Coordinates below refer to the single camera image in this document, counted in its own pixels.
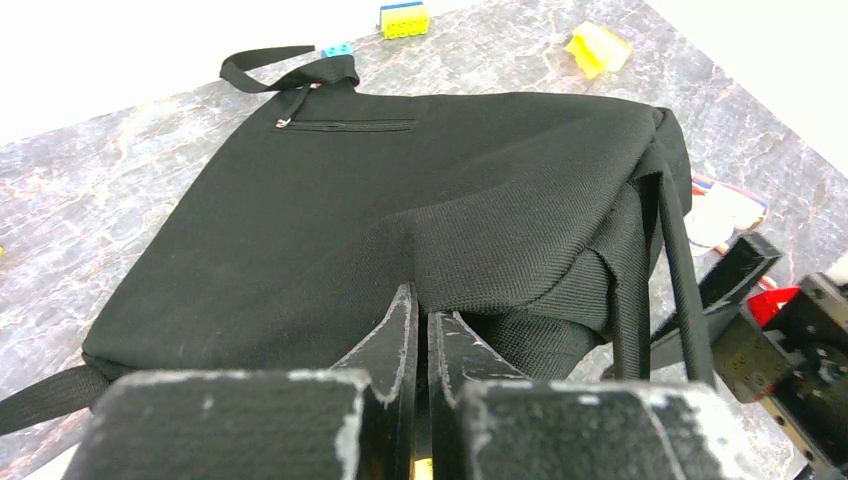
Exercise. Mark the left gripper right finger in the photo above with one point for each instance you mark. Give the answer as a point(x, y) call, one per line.
point(457, 357)

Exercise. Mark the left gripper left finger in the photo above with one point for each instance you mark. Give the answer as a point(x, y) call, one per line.
point(384, 414)

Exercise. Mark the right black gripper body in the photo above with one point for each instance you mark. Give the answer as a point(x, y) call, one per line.
point(785, 348)

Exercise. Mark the black student backpack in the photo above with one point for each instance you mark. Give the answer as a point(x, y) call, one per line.
point(537, 216)

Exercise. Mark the small orange spiral notebook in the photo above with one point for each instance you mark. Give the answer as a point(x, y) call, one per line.
point(718, 211)

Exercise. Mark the small blue block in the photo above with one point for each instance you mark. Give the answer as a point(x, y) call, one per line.
point(342, 49)

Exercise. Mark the orange green block stack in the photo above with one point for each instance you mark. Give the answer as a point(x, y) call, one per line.
point(597, 50)

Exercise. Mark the green white block stack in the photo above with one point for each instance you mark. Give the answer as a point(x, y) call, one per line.
point(404, 20)

